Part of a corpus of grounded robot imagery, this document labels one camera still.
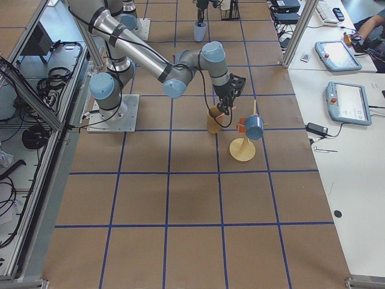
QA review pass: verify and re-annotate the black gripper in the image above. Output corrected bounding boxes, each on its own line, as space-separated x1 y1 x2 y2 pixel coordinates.
196 0 209 26
214 73 246 116

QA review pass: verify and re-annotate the aluminium frame post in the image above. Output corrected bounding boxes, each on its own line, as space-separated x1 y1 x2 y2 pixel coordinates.
282 0 318 69

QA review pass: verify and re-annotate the white keyboard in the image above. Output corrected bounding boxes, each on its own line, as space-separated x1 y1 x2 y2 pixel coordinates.
315 1 339 26

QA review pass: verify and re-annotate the black power adapter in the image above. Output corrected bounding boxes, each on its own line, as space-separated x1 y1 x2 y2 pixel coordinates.
306 122 328 137

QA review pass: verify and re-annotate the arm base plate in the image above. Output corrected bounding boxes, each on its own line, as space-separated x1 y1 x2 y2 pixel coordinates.
87 94 140 133
134 18 151 40

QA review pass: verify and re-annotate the light blue plastic cup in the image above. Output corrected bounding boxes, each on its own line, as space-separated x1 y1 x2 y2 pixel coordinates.
194 22 206 42

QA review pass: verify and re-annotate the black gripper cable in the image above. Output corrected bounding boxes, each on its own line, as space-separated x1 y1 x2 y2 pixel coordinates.
200 69 234 129

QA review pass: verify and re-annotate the allen key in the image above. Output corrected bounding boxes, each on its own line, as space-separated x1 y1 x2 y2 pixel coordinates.
313 146 337 153

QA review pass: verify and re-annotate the pink chopstick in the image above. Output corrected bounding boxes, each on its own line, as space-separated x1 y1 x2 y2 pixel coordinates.
216 106 236 118

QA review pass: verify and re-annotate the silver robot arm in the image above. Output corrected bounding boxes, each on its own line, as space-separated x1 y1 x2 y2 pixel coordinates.
122 0 209 26
68 1 245 116

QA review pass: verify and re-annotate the orange cup on stand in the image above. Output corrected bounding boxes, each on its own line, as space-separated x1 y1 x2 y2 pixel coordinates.
236 118 246 134

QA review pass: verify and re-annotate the teach pendant far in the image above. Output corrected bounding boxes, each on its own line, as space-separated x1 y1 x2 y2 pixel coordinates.
315 41 362 72

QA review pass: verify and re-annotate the person forearm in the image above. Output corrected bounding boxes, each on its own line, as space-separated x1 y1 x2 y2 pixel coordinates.
359 10 385 40

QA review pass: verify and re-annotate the blue cup on stand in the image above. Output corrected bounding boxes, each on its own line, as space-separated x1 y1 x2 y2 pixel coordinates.
244 114 264 140

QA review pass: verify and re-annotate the teach pendant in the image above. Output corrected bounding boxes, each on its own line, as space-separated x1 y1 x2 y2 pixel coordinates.
315 41 362 72
326 81 372 126

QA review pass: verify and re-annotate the bamboo wooden cup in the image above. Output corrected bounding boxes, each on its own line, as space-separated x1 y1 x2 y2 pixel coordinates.
206 105 223 134

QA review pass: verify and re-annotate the teach pendant near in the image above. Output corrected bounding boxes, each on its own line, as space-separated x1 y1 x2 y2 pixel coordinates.
326 81 372 126

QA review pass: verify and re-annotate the wooden mug tree stand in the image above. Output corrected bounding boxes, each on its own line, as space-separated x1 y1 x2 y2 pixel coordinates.
229 100 266 162

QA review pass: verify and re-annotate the coiled black cable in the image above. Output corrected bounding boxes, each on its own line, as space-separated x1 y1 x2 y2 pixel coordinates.
21 123 49 151

